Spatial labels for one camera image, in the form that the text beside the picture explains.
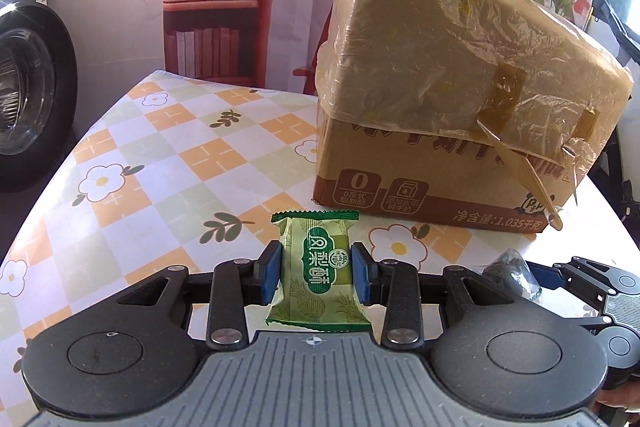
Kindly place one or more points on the dark silver snack packet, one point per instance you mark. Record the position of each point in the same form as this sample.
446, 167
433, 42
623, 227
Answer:
505, 272

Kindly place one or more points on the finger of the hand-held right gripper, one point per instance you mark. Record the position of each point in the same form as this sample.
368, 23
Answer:
590, 323
545, 276

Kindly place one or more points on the black exercise bike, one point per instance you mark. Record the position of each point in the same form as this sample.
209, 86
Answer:
627, 49

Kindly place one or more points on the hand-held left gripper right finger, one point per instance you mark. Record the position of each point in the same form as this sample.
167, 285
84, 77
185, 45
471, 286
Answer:
362, 274

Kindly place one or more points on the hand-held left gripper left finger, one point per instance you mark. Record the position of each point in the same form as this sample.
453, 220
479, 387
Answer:
270, 272

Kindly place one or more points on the brown cardboard box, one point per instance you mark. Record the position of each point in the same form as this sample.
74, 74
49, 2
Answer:
360, 152

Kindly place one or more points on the yellow translucent plastic bag liner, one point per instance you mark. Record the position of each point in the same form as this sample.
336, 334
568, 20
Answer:
425, 57

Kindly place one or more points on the checkered floral tablecloth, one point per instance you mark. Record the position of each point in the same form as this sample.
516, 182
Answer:
150, 167

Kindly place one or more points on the front-loading washing machine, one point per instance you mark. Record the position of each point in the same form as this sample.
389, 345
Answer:
30, 72

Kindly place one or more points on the green snack packet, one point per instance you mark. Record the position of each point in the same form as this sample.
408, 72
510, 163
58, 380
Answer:
320, 277

